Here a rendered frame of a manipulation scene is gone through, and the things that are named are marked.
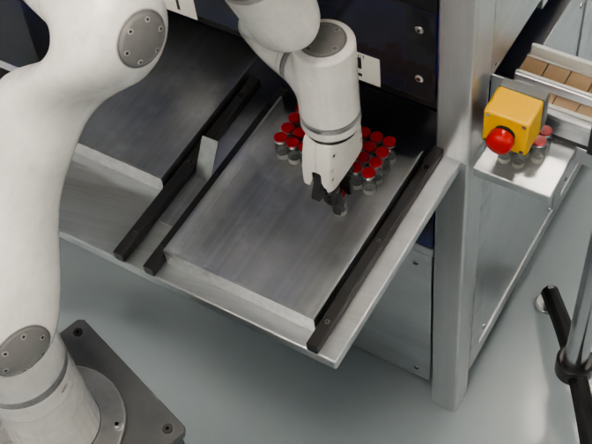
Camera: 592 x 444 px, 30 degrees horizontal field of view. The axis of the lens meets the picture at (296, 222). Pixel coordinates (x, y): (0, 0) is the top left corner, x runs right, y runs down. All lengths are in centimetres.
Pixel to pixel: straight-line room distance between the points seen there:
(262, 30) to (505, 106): 48
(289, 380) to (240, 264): 92
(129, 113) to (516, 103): 65
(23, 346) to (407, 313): 114
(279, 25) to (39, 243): 36
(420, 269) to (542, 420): 59
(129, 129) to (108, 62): 82
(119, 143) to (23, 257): 67
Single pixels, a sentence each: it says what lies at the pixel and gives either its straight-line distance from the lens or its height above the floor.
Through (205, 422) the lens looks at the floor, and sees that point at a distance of 253.
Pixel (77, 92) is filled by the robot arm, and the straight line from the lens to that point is 109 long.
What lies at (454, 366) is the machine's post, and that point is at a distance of 232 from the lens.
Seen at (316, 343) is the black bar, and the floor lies 90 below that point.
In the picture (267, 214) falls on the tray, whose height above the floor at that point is 88.
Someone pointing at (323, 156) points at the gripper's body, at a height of 107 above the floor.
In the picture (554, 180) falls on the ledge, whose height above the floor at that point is 88.
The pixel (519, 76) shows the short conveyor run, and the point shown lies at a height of 97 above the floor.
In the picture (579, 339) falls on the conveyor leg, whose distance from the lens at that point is 231.
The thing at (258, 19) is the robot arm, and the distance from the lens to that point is 127.
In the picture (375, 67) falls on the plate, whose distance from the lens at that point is 168.
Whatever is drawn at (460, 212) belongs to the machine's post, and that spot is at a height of 75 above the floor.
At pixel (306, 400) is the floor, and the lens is 252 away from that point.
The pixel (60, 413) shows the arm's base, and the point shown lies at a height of 99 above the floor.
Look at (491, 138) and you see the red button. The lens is 162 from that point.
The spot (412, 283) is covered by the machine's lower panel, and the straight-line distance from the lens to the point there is 212.
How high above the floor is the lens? 226
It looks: 54 degrees down
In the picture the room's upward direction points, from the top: 9 degrees counter-clockwise
